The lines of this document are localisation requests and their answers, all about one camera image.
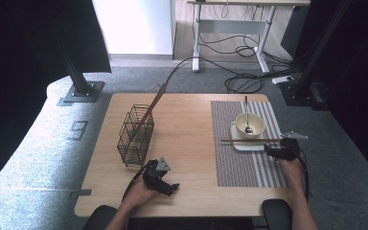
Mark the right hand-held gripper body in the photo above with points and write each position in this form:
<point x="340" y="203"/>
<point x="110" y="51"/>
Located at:
<point x="289" y="150"/>

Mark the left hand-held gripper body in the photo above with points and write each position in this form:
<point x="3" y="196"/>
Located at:
<point x="152" y="174"/>

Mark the white square plate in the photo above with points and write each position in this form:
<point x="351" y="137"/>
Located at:
<point x="246" y="146"/>

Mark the person's right hand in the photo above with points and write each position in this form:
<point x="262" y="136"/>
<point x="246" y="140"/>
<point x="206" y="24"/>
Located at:
<point x="294" y="172"/>

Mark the person's left hand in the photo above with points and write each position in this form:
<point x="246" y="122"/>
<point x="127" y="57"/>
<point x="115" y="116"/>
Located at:
<point x="140" y="195"/>

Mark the cream bowl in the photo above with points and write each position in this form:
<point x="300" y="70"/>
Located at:
<point x="257" y="126"/>

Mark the grey striped placemat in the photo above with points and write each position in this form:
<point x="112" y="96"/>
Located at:
<point x="242" y="169"/>

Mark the metal spoon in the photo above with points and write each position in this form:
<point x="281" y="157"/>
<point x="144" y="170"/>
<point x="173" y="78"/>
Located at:
<point x="246" y="111"/>

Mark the white power strip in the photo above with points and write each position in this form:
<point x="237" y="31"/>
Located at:
<point x="282" y="79"/>

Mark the black curtain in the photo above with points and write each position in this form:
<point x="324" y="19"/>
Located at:
<point x="28" y="48"/>
<point x="364" y="80"/>

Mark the black metal stand grey base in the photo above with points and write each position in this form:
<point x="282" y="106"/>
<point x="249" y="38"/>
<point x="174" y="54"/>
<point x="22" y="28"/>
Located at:
<point x="83" y="91"/>

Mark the white height-adjustable desk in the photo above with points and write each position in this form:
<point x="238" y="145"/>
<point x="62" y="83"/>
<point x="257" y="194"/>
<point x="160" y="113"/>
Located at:
<point x="233" y="26"/>

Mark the grey metal table bracket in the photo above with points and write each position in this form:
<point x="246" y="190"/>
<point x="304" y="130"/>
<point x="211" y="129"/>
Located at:
<point x="81" y="193"/>

